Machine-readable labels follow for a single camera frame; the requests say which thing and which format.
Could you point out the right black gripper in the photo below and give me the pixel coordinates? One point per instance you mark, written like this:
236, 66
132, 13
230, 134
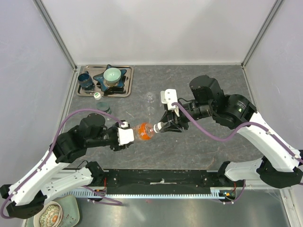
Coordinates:
171, 116

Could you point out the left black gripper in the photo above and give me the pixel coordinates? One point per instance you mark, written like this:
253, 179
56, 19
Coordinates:
117, 147

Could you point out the orange drink bottle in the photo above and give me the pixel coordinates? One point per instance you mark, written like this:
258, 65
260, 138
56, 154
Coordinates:
143, 131

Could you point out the clear green-label water bottle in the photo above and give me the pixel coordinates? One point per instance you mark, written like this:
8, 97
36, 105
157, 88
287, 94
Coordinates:
100, 104

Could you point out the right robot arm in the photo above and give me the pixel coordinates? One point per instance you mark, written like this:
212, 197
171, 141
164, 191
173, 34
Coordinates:
280, 166

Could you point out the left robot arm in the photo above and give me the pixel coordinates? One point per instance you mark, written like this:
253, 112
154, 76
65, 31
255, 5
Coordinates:
30, 194

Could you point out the small clear empty bottle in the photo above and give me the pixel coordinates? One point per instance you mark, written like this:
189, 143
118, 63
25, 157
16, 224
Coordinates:
149, 99

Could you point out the steel tray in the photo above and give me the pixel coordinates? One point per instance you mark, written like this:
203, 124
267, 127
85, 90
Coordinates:
113, 91

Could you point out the pale green bowl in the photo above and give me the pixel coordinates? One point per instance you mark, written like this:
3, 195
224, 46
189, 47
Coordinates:
112, 75

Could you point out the dark blue cup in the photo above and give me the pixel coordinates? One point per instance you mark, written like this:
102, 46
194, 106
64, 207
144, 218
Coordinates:
86, 81

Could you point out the green square plate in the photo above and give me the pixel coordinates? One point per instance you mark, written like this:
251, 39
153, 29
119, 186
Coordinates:
71, 213

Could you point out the patterned ceramic bowl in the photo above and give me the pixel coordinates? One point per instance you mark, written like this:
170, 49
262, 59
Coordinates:
50, 216

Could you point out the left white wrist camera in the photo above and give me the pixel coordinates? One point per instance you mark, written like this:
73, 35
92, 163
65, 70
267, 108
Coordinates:
125, 134

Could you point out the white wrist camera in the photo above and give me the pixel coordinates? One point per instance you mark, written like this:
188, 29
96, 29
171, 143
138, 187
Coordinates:
168, 97
125, 134

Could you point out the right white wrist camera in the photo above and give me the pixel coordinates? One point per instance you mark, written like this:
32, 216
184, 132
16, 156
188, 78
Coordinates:
168, 97

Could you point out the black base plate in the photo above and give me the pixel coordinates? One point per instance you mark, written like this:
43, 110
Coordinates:
153, 180

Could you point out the slotted cable duct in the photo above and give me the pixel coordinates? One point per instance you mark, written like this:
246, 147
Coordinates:
212, 194

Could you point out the left aluminium frame post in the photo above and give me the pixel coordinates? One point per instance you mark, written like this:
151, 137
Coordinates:
53, 29

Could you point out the aluminium frame post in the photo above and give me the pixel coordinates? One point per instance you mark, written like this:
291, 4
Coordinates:
53, 29
265, 26

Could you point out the right aluminium frame post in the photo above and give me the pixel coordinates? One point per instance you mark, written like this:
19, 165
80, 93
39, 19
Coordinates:
265, 26

